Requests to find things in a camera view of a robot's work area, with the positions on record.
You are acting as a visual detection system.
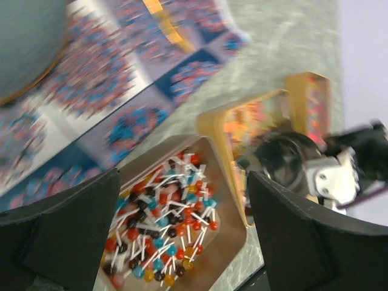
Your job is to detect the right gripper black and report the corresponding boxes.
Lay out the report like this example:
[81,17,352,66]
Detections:
[324,121,387,194]

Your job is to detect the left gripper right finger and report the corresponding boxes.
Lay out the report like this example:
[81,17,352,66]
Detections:
[247,172,387,290]

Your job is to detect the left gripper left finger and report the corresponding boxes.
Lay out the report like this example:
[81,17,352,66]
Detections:
[1,169,121,290]

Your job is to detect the metal candy scoop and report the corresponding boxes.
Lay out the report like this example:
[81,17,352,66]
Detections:
[237,131,322,197]

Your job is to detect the gold tin with lollipops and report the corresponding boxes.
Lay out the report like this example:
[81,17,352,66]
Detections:
[94,135,247,290]

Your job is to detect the gold tin with popsicle candies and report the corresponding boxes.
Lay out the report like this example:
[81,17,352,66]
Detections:
[196,89,291,227]

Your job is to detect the teal ceramic plate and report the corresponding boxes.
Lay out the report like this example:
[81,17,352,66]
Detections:
[1,0,70,105]

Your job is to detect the gold tin with gummy candies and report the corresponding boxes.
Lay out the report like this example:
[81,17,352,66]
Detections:
[285,72,331,147]

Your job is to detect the patterned placemat cloth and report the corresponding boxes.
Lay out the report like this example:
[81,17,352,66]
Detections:
[1,1,247,211]

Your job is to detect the gold knife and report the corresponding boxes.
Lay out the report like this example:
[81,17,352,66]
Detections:
[143,0,195,53]

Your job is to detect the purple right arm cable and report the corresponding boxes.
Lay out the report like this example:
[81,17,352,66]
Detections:
[336,184,388,210]

